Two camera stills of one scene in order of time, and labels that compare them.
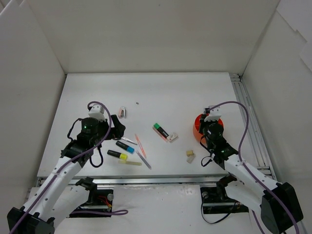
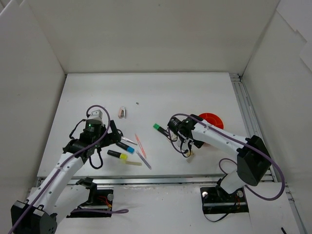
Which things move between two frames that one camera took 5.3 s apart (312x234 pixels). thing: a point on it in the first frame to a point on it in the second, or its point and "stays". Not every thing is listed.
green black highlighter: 158,127 stays
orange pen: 140,145 stays
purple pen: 144,160 stays
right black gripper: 203,122 to 172,126
